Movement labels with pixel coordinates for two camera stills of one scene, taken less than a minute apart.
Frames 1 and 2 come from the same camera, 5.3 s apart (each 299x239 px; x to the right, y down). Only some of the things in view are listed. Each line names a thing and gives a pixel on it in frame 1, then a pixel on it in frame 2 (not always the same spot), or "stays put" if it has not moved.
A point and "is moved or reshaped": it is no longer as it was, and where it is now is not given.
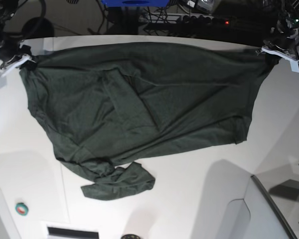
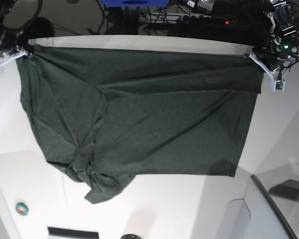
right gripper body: [286, 46] → [270, 60]
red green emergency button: [21, 208] stays put
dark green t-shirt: [106, 107] is moved or reshaped
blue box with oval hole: [136, 3] stays put
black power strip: [204, 20] stays put
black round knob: [130, 236] stays put
